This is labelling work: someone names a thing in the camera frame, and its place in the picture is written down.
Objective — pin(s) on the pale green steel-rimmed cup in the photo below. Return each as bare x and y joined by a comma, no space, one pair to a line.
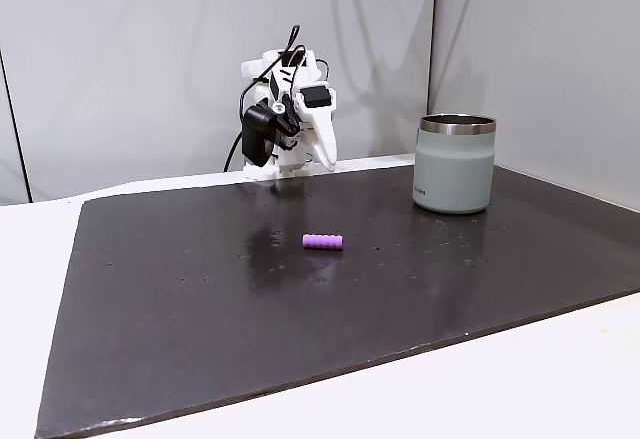
454,169

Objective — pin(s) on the black oval camera box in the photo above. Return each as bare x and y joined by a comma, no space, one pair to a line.
257,134

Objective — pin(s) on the purple ribbed pen grip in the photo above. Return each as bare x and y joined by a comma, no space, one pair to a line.
324,241

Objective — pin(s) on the black table mat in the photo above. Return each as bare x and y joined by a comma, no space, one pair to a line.
200,309

